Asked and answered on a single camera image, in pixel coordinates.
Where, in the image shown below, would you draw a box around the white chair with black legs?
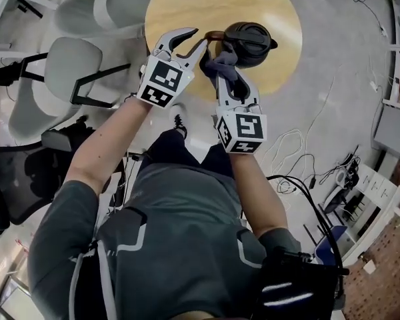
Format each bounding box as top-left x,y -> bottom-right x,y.
7,36 -> 133,140
54,0 -> 168,40

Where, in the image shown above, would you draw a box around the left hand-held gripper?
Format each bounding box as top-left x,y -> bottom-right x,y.
136,27 -> 209,109

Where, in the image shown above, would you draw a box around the black chest harness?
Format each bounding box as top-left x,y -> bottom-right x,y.
69,208 -> 267,320

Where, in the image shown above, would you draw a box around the black mesh office chair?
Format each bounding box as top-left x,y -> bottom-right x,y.
0,127 -> 98,233

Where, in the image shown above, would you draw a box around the person's right forearm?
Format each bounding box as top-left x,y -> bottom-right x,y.
227,145 -> 289,239

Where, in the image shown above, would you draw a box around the black cable bundle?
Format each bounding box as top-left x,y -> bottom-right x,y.
265,174 -> 345,270

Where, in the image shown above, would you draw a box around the grey cloth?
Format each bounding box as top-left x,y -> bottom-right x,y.
198,43 -> 247,95

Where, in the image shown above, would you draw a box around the person's grey shirt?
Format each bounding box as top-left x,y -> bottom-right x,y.
27,163 -> 301,320

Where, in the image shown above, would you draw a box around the grey cabinet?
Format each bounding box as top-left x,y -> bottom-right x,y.
372,104 -> 400,162

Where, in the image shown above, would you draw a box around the black kettle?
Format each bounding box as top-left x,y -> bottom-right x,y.
204,21 -> 279,70

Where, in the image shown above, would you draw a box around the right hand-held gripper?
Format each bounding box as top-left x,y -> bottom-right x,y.
214,68 -> 268,154

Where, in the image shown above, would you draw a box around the white shelf unit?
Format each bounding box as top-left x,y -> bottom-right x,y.
319,162 -> 400,267

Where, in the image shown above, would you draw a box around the person's dark trousers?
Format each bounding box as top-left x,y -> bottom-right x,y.
142,128 -> 235,180

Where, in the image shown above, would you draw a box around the black hip pack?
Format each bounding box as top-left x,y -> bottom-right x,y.
258,245 -> 350,320

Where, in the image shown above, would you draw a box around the person's white shoe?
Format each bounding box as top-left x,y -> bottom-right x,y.
171,103 -> 189,140

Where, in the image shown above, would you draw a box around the person's left forearm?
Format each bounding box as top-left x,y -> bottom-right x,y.
64,96 -> 153,193

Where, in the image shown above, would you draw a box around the white floor cable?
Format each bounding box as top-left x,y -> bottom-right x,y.
262,127 -> 318,195

